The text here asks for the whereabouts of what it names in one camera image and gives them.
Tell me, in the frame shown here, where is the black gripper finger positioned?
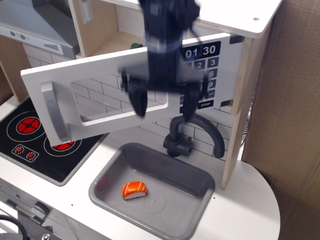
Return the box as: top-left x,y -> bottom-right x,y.
182,86 -> 204,122
127,79 -> 148,117

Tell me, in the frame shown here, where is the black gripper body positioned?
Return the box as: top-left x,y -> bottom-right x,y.
120,49 -> 209,98

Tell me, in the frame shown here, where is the white toy microwave door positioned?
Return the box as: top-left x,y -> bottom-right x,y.
21,33 -> 244,144

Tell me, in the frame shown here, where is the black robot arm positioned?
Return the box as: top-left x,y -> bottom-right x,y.
121,0 -> 209,122

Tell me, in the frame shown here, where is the white wooden microwave cabinet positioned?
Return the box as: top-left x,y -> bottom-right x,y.
69,0 -> 281,189

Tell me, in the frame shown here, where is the purple toy eggplant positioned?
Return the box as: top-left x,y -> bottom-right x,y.
130,42 -> 143,49

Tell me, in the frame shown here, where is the dark grey toy faucet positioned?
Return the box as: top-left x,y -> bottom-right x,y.
163,114 -> 226,159

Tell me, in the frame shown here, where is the orange salmon sushi toy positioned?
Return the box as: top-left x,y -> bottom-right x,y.
121,181 -> 148,200

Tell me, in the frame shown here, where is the brown cardboard box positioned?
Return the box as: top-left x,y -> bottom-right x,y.
242,0 -> 320,240

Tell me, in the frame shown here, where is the grey toy sink basin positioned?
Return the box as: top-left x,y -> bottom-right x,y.
89,142 -> 215,240

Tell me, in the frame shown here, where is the grey range hood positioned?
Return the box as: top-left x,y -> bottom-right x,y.
0,0 -> 80,60

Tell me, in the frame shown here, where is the black toy stove top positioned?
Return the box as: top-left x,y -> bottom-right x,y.
0,98 -> 106,187

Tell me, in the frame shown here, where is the grey metal bracket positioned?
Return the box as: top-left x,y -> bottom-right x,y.
0,179 -> 73,240

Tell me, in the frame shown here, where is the black cable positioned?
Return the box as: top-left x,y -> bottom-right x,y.
0,214 -> 28,240

